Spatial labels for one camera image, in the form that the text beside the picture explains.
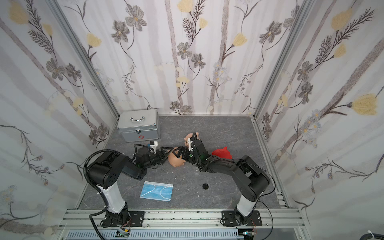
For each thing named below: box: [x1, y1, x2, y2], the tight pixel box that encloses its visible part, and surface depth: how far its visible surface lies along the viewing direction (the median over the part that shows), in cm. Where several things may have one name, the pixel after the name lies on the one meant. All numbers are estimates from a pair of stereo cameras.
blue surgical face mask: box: [139, 181, 174, 202], surface depth 85 cm
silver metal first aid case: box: [117, 108, 161, 143], surface depth 100 cm
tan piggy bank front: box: [167, 146, 186, 167], surface depth 88 cm
